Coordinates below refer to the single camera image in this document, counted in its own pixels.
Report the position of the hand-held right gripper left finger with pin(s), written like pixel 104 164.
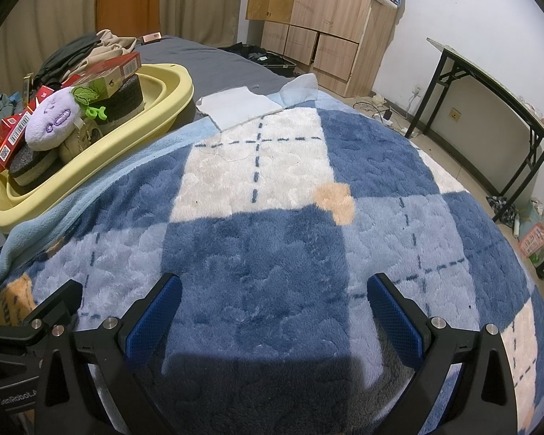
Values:
pixel 156 321

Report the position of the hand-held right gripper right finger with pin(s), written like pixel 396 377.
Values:
pixel 392 317

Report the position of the red and white box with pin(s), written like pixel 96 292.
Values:
pixel 16 129

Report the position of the purple plush toy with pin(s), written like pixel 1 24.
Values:
pixel 54 118

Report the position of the olive green box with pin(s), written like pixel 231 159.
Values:
pixel 99 84

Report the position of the yellow plastic basin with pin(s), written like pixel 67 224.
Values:
pixel 163 99

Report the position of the red box with gold stripe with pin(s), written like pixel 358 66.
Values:
pixel 113 67

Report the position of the black round sponge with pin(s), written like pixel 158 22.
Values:
pixel 29 167
pixel 122 99

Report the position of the blue checkered fleece blanket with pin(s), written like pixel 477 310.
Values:
pixel 276 258

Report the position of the black floor bag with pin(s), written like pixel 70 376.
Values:
pixel 502 208

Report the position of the white bottle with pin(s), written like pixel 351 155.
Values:
pixel 517 225

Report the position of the green plastic clip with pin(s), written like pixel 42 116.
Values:
pixel 95 112

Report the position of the dark green clothing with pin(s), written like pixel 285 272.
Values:
pixel 65 56

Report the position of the white cloth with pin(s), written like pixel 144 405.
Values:
pixel 235 104

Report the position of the beige clothing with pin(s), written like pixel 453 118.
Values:
pixel 111 47

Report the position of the black folding table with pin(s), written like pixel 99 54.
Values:
pixel 494 84

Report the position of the grey bed sheet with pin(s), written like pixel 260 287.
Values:
pixel 226 70

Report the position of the small pink box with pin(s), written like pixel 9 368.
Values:
pixel 152 37

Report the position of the black open suitcase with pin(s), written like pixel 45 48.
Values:
pixel 263 59

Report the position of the wooden wardrobe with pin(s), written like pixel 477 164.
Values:
pixel 326 9

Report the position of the beige curtain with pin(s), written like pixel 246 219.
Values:
pixel 195 0

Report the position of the wall socket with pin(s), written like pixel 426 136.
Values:
pixel 456 114

